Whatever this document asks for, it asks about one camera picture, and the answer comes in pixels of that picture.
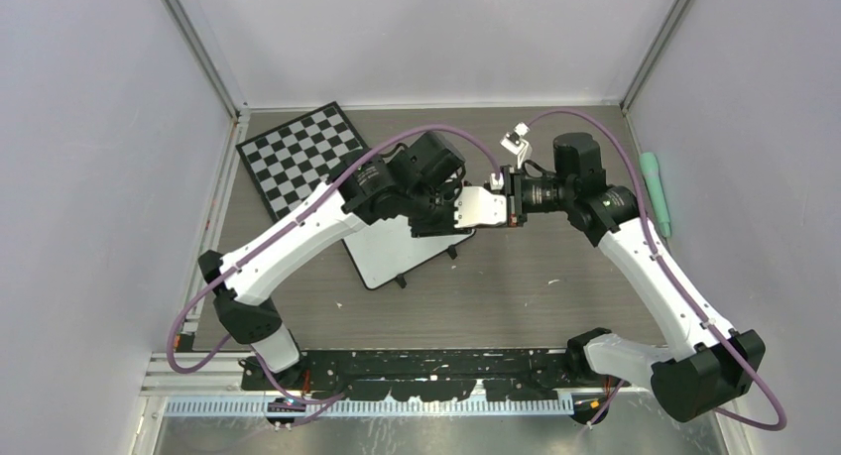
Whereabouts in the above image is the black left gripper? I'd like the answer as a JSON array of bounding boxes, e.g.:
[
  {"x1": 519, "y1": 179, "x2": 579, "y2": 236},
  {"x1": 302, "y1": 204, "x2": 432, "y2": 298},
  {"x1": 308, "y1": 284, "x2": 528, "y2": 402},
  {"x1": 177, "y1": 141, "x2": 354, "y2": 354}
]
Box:
[{"x1": 403, "y1": 178, "x2": 474, "y2": 239}]

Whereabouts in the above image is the small black-framed whiteboard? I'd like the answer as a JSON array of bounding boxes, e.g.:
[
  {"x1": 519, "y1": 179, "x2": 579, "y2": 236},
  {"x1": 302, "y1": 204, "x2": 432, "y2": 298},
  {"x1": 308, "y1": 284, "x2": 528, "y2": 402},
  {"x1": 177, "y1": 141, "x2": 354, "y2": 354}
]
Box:
[{"x1": 342, "y1": 216, "x2": 476, "y2": 290}]

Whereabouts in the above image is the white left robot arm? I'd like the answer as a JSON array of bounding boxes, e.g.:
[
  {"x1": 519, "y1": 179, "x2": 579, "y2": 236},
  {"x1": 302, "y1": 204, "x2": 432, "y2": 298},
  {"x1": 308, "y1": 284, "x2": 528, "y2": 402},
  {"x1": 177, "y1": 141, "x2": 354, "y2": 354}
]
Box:
[{"x1": 198, "y1": 130, "x2": 465, "y2": 390}]

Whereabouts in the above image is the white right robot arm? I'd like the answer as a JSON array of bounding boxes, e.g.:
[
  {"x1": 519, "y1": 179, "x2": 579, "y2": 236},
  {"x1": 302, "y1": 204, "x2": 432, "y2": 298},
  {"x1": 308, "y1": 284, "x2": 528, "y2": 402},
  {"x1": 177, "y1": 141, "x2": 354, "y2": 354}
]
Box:
[{"x1": 507, "y1": 133, "x2": 766, "y2": 422}]

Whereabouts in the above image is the black white chessboard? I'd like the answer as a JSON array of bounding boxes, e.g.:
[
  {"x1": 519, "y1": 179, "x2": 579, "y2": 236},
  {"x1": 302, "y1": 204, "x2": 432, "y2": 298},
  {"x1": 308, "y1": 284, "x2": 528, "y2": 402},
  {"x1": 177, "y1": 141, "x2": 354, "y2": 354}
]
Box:
[{"x1": 237, "y1": 101, "x2": 368, "y2": 222}]

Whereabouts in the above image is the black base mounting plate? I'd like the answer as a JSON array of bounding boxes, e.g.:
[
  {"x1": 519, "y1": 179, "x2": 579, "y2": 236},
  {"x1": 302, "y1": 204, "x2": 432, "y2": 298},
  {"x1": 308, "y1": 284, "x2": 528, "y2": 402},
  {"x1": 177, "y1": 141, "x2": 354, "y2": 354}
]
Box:
[{"x1": 275, "y1": 349, "x2": 618, "y2": 402}]

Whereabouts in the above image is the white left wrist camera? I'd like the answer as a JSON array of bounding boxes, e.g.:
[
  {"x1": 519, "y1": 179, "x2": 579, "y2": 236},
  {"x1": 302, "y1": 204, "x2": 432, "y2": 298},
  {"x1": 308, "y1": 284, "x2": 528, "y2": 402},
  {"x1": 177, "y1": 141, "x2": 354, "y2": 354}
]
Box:
[{"x1": 453, "y1": 167, "x2": 510, "y2": 229}]

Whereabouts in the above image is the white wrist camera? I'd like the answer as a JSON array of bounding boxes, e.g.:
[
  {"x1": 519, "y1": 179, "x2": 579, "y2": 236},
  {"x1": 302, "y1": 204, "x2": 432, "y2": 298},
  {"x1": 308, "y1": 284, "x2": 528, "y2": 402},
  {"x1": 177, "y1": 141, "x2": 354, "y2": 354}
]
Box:
[
  {"x1": 500, "y1": 122, "x2": 533, "y2": 170},
  {"x1": 453, "y1": 167, "x2": 510, "y2": 229}
]

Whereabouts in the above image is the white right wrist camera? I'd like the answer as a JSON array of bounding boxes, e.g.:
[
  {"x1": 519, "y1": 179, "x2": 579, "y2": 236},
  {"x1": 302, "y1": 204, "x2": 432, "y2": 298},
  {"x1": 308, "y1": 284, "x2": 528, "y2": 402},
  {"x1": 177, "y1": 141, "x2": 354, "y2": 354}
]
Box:
[{"x1": 500, "y1": 122, "x2": 533, "y2": 170}]

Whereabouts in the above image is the mint green handle tool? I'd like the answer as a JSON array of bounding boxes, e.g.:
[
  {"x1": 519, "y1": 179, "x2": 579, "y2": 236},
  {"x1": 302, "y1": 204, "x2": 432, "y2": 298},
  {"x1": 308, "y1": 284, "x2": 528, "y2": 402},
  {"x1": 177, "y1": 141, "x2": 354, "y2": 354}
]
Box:
[{"x1": 640, "y1": 152, "x2": 672, "y2": 239}]

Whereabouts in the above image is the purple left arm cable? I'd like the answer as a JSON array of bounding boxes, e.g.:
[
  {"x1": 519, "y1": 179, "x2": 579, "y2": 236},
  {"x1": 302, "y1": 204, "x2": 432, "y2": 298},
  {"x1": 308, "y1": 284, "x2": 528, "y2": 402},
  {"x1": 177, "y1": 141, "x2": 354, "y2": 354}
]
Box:
[{"x1": 165, "y1": 124, "x2": 506, "y2": 428}]

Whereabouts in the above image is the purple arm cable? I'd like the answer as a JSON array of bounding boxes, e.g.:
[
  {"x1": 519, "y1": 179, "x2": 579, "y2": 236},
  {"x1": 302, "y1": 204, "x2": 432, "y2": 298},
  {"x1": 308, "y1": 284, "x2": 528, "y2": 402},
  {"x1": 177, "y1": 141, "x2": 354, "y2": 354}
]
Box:
[
  {"x1": 165, "y1": 124, "x2": 506, "y2": 428},
  {"x1": 524, "y1": 108, "x2": 788, "y2": 432}
]

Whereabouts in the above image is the white slotted cable duct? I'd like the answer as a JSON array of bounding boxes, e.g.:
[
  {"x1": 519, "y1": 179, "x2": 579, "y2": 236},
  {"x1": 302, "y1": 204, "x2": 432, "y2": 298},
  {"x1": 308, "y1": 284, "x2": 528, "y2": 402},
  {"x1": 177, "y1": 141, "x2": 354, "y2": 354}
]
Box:
[{"x1": 164, "y1": 394, "x2": 574, "y2": 417}]

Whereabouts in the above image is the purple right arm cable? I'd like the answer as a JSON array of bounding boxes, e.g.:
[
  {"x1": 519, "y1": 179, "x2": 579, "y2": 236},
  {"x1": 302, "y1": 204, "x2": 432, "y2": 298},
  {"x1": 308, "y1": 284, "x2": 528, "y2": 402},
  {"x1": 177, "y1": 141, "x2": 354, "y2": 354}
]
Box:
[{"x1": 524, "y1": 108, "x2": 788, "y2": 432}]

